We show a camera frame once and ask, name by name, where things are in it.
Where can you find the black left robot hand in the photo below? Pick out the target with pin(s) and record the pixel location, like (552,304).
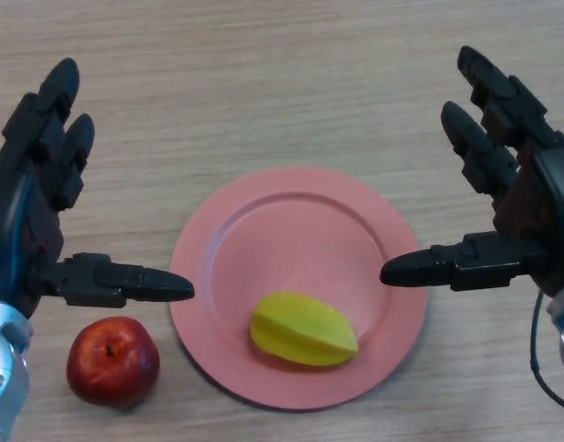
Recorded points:
(15,216)

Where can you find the red apple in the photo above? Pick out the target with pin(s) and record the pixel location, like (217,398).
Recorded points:
(111,368)

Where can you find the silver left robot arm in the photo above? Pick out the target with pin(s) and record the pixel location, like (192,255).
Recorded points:
(1,368)

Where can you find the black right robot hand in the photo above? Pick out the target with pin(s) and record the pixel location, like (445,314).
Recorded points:
(540,207)

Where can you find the yellow starfruit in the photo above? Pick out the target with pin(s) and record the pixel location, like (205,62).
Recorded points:
(300,331)

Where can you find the pink round plate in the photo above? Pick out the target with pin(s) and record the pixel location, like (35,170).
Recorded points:
(309,248)

